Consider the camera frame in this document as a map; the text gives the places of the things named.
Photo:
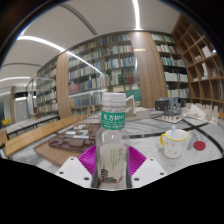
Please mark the flat round red coaster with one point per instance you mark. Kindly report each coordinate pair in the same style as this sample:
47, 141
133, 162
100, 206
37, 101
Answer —
199, 145

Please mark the brown architectural model on board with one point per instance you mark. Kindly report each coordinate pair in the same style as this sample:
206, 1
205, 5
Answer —
66, 141

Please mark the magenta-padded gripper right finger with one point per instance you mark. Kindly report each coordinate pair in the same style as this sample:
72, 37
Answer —
150, 168

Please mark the white mug with yellow rim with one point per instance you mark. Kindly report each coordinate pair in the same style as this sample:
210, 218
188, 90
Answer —
175, 148

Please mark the wide book-filled shelf unit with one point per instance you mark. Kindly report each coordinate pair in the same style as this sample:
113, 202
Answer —
100, 66

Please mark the large white terraced site model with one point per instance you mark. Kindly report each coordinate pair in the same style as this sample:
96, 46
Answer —
203, 113

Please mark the dark grey building model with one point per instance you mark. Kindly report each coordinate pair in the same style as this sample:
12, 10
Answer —
166, 104

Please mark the ceiling strip lights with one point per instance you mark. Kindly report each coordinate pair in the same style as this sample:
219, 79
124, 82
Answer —
40, 40

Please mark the pale spoon in mug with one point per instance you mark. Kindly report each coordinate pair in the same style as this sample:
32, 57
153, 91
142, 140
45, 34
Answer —
173, 130

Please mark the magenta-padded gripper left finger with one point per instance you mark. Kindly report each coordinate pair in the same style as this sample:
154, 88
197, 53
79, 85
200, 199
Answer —
74, 170

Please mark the white building model with columns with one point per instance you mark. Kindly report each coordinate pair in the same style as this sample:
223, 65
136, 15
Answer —
135, 110

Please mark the clear green-labelled drink bottle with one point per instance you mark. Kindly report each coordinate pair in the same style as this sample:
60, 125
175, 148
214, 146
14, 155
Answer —
112, 146

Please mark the small flat white model board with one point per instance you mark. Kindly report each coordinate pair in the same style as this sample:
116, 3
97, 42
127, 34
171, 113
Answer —
174, 117

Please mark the narrow book-filled shelf unit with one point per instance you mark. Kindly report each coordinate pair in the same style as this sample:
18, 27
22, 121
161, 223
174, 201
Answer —
173, 66

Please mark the glass-fronted book shelf unit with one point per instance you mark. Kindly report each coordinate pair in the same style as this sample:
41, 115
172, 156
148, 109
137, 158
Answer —
46, 90

